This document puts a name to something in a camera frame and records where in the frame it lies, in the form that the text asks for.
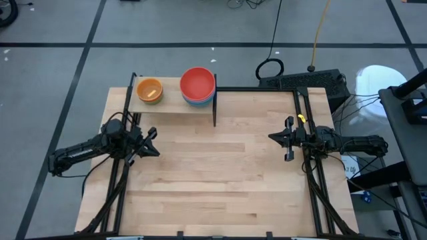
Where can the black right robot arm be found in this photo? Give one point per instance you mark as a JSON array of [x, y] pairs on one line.
[[360, 145]]

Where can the yellow tag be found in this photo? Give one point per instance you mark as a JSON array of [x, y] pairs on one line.
[[301, 118]]

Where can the small blue object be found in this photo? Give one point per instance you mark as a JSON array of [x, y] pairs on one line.
[[367, 197]]

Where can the small orange bowl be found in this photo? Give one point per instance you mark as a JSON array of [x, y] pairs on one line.
[[150, 99]]

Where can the large pink bowl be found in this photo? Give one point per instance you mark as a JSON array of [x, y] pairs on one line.
[[198, 99]]

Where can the black pole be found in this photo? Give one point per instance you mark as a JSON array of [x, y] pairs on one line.
[[412, 81]]

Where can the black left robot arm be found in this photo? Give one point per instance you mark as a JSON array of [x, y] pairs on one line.
[[76, 153]]

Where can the black table edge bracket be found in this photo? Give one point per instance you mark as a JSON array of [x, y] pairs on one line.
[[269, 235], [180, 235]]

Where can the wooden shelf with black legs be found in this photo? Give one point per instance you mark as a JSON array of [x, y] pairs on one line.
[[177, 108]]

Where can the large blue bowl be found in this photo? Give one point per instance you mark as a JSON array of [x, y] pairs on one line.
[[198, 102]]

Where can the silver aluminium profile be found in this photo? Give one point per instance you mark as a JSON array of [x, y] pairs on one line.
[[125, 238]]

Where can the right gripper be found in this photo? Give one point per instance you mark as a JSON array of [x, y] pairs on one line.
[[302, 136]]

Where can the large teal bowl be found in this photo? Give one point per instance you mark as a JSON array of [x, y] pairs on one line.
[[199, 104]]

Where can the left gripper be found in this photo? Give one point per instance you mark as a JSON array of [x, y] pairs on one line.
[[133, 143]]

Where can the grey side desk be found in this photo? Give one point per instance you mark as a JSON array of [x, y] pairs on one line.
[[407, 146]]

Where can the black desk device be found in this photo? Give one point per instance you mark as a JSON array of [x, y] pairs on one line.
[[415, 111]]

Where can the black aluminium table frame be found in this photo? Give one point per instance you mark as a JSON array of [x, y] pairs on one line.
[[253, 89]]

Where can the black computer case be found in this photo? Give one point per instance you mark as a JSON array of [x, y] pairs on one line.
[[310, 79]]

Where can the large coral red bowl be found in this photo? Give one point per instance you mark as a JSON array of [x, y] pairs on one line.
[[197, 81]]

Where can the black base bar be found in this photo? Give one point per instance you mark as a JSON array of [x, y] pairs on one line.
[[377, 176]]

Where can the white paper sheet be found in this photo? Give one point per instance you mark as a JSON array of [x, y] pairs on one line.
[[352, 168]]

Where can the black bicycle wheel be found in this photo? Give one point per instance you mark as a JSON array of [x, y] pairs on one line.
[[15, 10]]

